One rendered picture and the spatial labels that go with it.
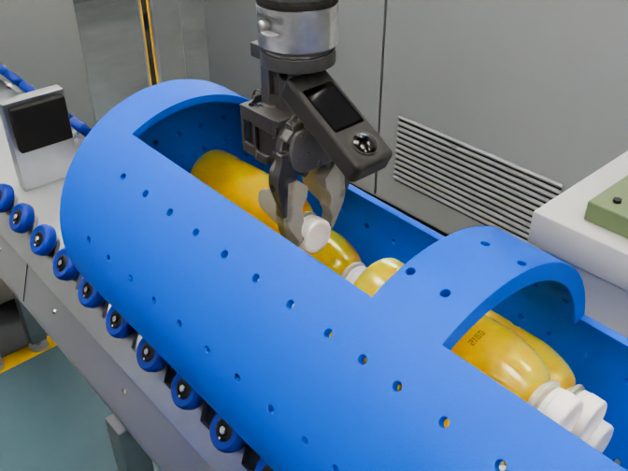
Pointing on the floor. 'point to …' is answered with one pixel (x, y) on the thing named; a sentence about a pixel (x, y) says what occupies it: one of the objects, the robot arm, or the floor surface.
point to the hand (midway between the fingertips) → (314, 235)
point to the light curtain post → (162, 40)
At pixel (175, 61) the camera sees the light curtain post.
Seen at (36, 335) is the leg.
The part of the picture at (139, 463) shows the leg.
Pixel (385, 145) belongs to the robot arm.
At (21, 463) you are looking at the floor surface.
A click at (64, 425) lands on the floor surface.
